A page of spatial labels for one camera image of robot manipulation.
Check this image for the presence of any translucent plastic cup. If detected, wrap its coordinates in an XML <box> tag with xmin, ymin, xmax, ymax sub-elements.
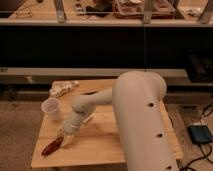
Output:
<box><xmin>41</xmin><ymin>97</ymin><xmax>61</xmax><ymax>121</ymax></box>

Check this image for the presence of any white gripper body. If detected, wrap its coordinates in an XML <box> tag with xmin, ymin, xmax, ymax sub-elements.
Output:
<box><xmin>62</xmin><ymin>113</ymin><xmax>84</xmax><ymax>135</ymax></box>

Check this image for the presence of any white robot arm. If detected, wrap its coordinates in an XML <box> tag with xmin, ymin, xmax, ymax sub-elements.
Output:
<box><xmin>60</xmin><ymin>71</ymin><xmax>179</xmax><ymax>171</ymax></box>

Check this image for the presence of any black box on shelf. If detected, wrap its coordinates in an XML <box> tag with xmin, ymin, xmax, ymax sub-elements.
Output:
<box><xmin>185</xmin><ymin>55</ymin><xmax>213</xmax><ymax>83</ymax></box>

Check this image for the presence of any crumpled white cloth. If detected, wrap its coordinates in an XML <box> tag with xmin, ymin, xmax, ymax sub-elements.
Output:
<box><xmin>50</xmin><ymin>81</ymin><xmax>79</xmax><ymax>98</ymax></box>

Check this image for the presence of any black power adapter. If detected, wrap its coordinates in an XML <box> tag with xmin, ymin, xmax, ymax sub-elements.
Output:
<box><xmin>187</xmin><ymin>125</ymin><xmax>213</xmax><ymax>144</ymax></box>

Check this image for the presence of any black cable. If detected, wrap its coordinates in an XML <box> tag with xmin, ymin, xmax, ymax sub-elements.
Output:
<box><xmin>178</xmin><ymin>99</ymin><xmax>213</xmax><ymax>171</ymax></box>

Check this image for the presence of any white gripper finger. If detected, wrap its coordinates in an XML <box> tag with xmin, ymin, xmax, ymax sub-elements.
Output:
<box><xmin>55</xmin><ymin>128</ymin><xmax>64</xmax><ymax>138</ymax></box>
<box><xmin>61</xmin><ymin>134</ymin><xmax>75</xmax><ymax>148</ymax></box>

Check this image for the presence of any red pepper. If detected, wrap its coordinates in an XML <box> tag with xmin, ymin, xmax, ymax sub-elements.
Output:
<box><xmin>41</xmin><ymin>137</ymin><xmax>63</xmax><ymax>156</ymax></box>

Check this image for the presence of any black rectangular object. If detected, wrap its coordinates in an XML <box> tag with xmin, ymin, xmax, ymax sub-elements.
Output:
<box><xmin>81</xmin><ymin>91</ymin><xmax>98</xmax><ymax>95</ymax></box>

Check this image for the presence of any wooden table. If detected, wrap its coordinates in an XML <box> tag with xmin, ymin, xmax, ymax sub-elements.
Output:
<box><xmin>31</xmin><ymin>79</ymin><xmax>183</xmax><ymax>168</ymax></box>

